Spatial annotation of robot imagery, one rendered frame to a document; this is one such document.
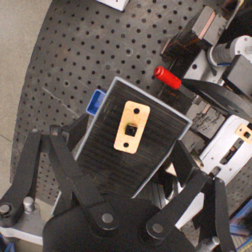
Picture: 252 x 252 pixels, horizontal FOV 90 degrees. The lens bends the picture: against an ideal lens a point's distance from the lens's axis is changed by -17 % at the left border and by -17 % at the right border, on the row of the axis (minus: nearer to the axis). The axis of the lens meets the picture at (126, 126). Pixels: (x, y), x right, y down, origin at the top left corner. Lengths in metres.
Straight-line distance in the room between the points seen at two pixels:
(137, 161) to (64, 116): 0.59
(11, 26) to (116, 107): 1.81
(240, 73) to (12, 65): 1.86
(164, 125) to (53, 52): 0.66
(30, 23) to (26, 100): 1.06
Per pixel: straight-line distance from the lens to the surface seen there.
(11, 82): 1.92
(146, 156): 0.26
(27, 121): 0.95
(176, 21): 0.75
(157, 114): 0.24
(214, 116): 0.37
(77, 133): 0.18
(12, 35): 1.93
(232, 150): 0.56
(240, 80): 0.29
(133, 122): 0.24
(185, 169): 0.18
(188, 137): 0.34
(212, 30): 0.36
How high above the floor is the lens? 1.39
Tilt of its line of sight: 70 degrees down
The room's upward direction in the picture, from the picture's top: 170 degrees counter-clockwise
